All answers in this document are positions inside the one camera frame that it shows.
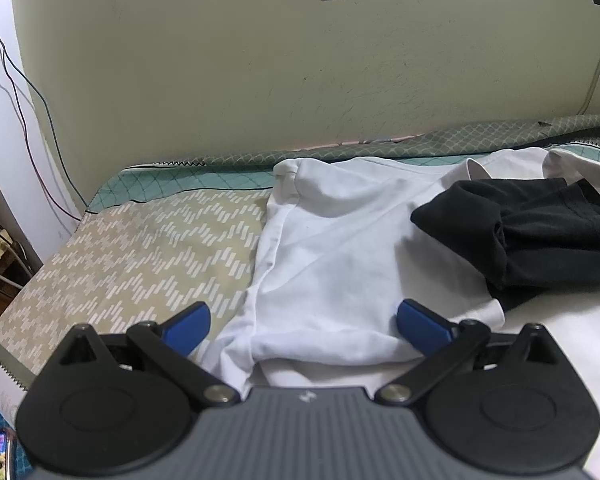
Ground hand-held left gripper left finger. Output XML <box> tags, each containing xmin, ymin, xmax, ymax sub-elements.
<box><xmin>55</xmin><ymin>302</ymin><xmax>242</xmax><ymax>407</ymax></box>

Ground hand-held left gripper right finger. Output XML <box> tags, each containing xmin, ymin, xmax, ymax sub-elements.
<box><xmin>375</xmin><ymin>299</ymin><xmax>571</xmax><ymax>407</ymax></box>

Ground white t-shirt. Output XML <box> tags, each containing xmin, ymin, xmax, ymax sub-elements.
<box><xmin>200</xmin><ymin>146</ymin><xmax>600</xmax><ymax>480</ymax></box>

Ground beige chevron bed sheet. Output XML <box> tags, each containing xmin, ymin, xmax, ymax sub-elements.
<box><xmin>0</xmin><ymin>137</ymin><xmax>600</xmax><ymax>480</ymax></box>

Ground black garment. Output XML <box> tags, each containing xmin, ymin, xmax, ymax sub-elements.
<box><xmin>411</xmin><ymin>177</ymin><xmax>600</xmax><ymax>312</ymax></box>

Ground grey-green quilted blanket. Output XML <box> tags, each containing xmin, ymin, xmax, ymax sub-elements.
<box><xmin>200</xmin><ymin>114</ymin><xmax>600</xmax><ymax>171</ymax></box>

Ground wooden side table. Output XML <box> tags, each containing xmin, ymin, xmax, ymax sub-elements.
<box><xmin>0</xmin><ymin>210</ymin><xmax>34</xmax><ymax>334</ymax></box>

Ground dark hanging wall cables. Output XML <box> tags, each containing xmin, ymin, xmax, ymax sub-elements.
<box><xmin>0</xmin><ymin>0</ymin><xmax>89</xmax><ymax>222</ymax></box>

